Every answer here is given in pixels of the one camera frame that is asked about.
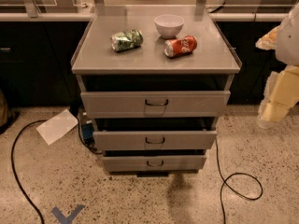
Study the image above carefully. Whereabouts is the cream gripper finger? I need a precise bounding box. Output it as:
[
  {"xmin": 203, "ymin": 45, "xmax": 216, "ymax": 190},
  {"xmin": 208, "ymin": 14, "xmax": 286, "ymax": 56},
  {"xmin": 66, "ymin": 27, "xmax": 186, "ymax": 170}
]
[
  {"xmin": 255, "ymin": 26, "xmax": 278, "ymax": 50},
  {"xmin": 257, "ymin": 65, "xmax": 299, "ymax": 129}
]

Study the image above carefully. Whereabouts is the black cable left floor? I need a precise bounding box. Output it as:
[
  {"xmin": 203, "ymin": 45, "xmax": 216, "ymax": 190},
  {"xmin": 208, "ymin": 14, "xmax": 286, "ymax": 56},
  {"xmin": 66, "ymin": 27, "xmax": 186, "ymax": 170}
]
[{"xmin": 10, "ymin": 119, "xmax": 48, "ymax": 224}]

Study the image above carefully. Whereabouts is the grey top drawer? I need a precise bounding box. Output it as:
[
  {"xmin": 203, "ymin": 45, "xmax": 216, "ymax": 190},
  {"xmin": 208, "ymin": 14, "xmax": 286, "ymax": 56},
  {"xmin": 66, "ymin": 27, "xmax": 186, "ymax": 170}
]
[{"xmin": 81, "ymin": 91, "xmax": 230, "ymax": 119}]

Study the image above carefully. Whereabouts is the white ceramic bowl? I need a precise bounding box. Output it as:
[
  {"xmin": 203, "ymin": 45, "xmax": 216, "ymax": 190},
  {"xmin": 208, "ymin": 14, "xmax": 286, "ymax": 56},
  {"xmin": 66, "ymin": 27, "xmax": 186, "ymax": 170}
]
[{"xmin": 154, "ymin": 14, "xmax": 185, "ymax": 38}]

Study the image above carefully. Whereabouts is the red cola can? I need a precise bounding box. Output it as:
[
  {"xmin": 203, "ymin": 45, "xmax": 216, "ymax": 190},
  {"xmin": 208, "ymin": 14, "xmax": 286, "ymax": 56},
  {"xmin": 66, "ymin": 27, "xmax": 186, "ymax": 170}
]
[{"xmin": 164, "ymin": 35, "xmax": 197, "ymax": 58}]

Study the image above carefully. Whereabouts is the grey drawer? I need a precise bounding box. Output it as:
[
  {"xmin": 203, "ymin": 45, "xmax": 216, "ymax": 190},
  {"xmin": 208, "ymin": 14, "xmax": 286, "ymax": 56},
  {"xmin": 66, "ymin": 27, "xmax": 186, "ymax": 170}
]
[
  {"xmin": 102, "ymin": 155, "xmax": 206, "ymax": 173},
  {"xmin": 93, "ymin": 131, "xmax": 217, "ymax": 151},
  {"xmin": 81, "ymin": 91, "xmax": 230, "ymax": 119}
]

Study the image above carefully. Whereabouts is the grey metal drawer cabinet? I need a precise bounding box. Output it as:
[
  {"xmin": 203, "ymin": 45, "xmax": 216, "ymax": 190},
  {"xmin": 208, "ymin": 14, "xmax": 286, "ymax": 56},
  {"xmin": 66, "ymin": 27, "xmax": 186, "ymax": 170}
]
[{"xmin": 70, "ymin": 4, "xmax": 243, "ymax": 176}]

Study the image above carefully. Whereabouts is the green soda can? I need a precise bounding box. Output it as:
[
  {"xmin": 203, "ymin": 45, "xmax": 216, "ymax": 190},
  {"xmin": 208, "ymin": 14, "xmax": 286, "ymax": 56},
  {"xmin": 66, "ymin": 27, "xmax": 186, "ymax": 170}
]
[{"xmin": 110, "ymin": 29, "xmax": 143, "ymax": 52}]

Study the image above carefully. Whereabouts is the blue tape floor marker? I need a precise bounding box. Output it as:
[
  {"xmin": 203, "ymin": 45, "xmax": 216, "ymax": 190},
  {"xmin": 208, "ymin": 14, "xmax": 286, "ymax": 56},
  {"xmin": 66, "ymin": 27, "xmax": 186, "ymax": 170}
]
[{"xmin": 50, "ymin": 203, "xmax": 86, "ymax": 224}]

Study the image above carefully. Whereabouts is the grey bottom drawer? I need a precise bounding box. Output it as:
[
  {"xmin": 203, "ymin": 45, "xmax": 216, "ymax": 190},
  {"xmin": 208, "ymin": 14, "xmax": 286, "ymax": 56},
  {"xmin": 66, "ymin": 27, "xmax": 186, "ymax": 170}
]
[{"xmin": 102, "ymin": 155, "xmax": 206, "ymax": 173}]

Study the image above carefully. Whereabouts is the dark counter with rail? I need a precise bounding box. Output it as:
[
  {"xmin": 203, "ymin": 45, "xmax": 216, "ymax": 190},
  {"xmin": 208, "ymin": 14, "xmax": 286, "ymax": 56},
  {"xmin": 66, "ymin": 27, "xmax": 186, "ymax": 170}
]
[{"xmin": 0, "ymin": 21, "xmax": 285, "ymax": 107}]

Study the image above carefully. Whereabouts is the blue power box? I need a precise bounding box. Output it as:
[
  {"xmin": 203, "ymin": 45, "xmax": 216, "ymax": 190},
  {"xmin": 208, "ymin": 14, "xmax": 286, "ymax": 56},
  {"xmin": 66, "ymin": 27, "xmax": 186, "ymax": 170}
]
[{"xmin": 80, "ymin": 120, "xmax": 93, "ymax": 144}]

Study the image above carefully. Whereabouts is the black cable right floor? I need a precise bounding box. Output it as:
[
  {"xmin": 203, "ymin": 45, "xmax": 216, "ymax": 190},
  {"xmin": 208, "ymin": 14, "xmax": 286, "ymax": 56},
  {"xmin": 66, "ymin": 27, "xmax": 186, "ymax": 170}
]
[{"xmin": 214, "ymin": 139, "xmax": 264, "ymax": 224}]

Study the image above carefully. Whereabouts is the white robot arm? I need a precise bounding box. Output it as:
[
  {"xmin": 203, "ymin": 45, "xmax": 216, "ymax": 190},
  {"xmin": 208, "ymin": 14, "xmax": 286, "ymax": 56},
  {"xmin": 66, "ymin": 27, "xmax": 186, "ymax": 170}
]
[{"xmin": 256, "ymin": 3, "xmax": 299, "ymax": 129}]

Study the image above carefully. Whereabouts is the white paper sheet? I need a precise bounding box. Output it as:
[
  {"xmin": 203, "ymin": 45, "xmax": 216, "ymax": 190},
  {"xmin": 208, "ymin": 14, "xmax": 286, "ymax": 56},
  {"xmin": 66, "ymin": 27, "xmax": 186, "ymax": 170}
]
[{"xmin": 36, "ymin": 109, "xmax": 78, "ymax": 145}]

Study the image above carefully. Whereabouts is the black cable floor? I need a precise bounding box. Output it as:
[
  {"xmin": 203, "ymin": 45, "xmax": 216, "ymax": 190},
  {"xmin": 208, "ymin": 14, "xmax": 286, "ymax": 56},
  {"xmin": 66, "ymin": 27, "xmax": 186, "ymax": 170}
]
[
  {"xmin": 10, "ymin": 119, "xmax": 48, "ymax": 224},
  {"xmin": 214, "ymin": 139, "xmax": 264, "ymax": 224}
]

